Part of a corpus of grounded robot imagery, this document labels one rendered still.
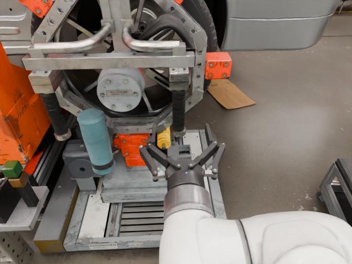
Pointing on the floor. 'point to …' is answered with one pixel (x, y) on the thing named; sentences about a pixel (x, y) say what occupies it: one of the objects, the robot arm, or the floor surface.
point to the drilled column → (14, 249)
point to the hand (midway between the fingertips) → (180, 131)
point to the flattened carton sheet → (228, 94)
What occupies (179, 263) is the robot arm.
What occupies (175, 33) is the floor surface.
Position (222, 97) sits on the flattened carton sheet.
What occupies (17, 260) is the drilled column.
